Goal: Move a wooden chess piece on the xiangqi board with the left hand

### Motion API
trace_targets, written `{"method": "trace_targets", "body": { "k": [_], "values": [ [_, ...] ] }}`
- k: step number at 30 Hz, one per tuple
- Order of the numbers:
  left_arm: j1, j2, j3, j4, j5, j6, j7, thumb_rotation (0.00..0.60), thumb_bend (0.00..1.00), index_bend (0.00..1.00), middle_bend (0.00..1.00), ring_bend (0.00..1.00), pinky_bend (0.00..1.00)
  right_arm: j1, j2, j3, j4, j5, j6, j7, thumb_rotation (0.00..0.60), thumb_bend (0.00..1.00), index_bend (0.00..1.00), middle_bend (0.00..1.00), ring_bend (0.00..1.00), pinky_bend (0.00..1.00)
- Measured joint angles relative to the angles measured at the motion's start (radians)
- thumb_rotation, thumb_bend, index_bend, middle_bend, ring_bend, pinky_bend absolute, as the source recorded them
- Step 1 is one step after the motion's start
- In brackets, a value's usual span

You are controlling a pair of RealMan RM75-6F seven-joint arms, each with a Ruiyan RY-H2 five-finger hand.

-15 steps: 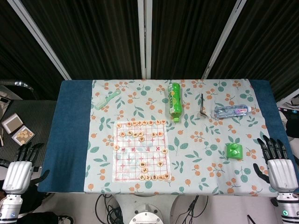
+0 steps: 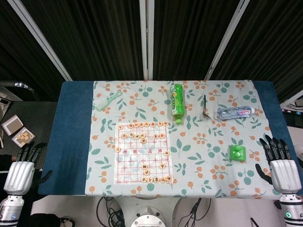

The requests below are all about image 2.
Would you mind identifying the floral patterned tablecloth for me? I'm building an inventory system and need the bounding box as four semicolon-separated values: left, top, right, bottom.
85;80;284;198

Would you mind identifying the chrome metal tube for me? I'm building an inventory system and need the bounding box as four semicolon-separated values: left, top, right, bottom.
0;80;34;93

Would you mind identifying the clear plastic water bottle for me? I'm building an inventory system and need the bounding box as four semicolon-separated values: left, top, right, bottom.
216;105;256;121

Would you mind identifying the black floor cable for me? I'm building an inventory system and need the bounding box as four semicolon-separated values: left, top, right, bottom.
96;196;126;227
182;198;212;227

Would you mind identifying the cardboard xiangqi piece box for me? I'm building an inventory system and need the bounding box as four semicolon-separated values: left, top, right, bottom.
11;127;36;148

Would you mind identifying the empty cardboard box lid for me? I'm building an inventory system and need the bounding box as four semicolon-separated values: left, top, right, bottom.
1;114;24;137

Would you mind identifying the green tea plastic bottle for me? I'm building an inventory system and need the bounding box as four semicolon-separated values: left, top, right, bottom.
170;83;186;125

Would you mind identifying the silver robot torso column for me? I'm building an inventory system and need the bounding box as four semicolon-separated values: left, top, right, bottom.
130;206;167;227

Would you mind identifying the black pleated curtain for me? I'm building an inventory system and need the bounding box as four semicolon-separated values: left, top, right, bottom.
0;0;303;103

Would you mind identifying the blue table cover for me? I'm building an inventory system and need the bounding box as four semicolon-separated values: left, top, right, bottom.
37;80;303;197

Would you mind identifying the green plastic toy block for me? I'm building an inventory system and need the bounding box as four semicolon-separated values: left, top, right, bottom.
228;144;247;163

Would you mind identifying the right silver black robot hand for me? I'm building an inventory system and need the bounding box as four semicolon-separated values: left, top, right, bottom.
255;134;303;196

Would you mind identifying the white red-lined xiangqi board sheet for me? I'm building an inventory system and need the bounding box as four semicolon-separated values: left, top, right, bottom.
114;122;175;184

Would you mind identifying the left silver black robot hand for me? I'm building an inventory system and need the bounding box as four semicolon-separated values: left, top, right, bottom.
3;141;53;196

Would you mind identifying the white metal frame pole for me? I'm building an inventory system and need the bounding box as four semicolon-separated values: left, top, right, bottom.
139;0;155;80
6;0;73;81
204;0;252;80

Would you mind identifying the light green plastic comb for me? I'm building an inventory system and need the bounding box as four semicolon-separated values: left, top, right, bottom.
95;91;123;112

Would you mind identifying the metal spoon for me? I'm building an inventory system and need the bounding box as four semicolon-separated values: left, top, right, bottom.
200;94;212;119

